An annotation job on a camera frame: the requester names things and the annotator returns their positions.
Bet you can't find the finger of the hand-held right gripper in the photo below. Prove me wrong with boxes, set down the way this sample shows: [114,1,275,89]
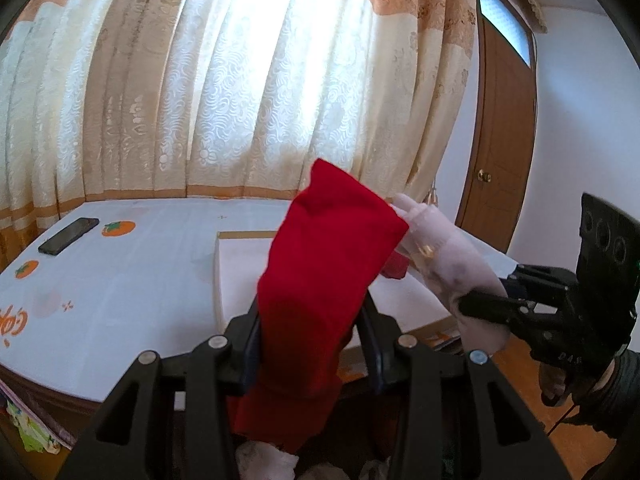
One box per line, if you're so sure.
[457,291,538,330]
[501,262,578,305]

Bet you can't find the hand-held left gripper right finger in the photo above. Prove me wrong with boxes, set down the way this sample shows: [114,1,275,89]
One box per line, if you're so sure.
[360,292,571,480]

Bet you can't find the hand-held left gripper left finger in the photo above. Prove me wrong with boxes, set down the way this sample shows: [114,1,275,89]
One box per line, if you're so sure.
[60,295,266,480]

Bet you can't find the pale pink sock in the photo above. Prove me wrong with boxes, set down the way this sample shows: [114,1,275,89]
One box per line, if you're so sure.
[390,192,511,356]

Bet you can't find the dark wooden drawer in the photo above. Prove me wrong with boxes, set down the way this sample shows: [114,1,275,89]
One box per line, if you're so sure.
[170,360,481,480]

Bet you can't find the shallow cardboard tray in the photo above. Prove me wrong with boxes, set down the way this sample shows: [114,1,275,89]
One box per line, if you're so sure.
[212,230,521,356]

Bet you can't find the red sock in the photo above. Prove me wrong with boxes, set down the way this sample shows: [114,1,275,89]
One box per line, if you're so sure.
[225,157,411,453]

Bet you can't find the pink quilted underwear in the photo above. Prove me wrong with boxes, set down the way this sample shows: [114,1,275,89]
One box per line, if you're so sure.
[235,442,298,480]

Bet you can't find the person's right hand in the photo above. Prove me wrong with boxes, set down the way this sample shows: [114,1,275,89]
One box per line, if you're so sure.
[539,360,619,408]

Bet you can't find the white orange-print tablecloth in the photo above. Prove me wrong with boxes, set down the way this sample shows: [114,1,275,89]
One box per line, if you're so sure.
[0,197,523,403]

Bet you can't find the brown wooden door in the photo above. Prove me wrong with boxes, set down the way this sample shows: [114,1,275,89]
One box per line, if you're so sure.
[455,0,541,256]

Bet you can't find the black smartphone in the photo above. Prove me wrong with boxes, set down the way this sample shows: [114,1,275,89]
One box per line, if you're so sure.
[37,216,101,257]

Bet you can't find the dark wooden dresser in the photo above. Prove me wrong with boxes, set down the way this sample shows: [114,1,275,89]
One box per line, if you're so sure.
[0,325,476,461]

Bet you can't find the pink striped cloth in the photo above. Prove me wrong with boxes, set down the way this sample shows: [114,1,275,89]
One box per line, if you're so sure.
[0,377,76,453]

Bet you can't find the green printed cloth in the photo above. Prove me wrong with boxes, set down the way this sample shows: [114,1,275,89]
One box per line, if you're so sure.
[5,400,61,453]

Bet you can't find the cream patterned curtain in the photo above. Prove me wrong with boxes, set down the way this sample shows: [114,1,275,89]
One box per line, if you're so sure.
[0,0,481,256]

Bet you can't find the door transom window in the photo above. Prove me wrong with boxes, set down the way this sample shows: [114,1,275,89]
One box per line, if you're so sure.
[475,0,536,68]

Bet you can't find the thin red cord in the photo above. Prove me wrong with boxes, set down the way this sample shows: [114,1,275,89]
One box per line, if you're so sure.
[545,400,581,436]

